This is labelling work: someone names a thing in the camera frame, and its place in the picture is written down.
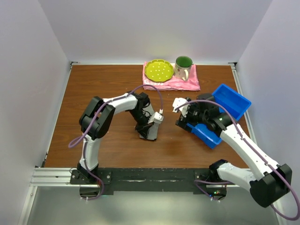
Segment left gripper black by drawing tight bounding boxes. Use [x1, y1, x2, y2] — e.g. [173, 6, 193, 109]
[128, 109, 155, 139]

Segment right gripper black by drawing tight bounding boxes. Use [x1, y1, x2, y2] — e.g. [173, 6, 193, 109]
[175, 100, 207, 133]

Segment grey sock black stripes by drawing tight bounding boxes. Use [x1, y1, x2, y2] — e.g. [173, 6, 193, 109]
[147, 123, 159, 135]

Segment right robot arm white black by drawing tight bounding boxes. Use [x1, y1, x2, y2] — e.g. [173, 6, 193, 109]
[172, 93, 292, 208]

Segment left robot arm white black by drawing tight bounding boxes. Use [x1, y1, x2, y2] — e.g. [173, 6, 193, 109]
[68, 91, 164, 186]

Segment pink folded cloth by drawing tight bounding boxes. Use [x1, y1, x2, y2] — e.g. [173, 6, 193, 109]
[142, 61, 201, 91]

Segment blue plastic divided bin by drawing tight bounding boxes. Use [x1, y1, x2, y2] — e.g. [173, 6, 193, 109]
[188, 84, 251, 149]

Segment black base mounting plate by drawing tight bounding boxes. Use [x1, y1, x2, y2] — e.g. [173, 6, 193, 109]
[69, 168, 228, 200]

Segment cream mug green inside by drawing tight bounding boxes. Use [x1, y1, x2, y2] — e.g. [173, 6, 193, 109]
[173, 56, 193, 81]

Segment yellow-green dotted plate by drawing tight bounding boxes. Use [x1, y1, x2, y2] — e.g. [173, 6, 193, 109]
[144, 59, 174, 83]

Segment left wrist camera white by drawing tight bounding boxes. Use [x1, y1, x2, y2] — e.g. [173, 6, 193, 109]
[148, 112, 164, 124]

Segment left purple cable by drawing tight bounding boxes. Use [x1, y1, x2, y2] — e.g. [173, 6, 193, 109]
[67, 84, 164, 203]

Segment purple cable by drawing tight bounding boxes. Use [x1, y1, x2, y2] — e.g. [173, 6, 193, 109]
[174, 99, 300, 221]
[67, 84, 164, 203]

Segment aluminium frame rail front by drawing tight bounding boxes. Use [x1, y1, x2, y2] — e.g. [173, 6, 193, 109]
[18, 167, 97, 225]

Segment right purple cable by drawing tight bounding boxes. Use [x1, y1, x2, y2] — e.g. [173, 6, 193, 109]
[174, 99, 300, 221]

